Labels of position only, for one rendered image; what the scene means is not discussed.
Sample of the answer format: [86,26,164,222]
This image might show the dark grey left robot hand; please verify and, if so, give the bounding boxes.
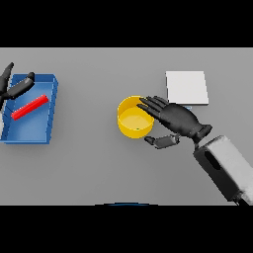
[0,61,36,115]

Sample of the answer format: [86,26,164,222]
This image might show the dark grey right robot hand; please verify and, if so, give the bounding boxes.
[136,95,213,150]

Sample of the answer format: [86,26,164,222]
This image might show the pale square measuring scale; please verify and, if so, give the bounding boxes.
[165,70,210,106]

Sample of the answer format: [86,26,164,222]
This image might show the yellow bowl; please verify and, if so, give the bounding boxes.
[117,95,155,139]

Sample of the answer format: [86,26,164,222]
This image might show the blue tray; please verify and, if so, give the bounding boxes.
[0,73,59,145]

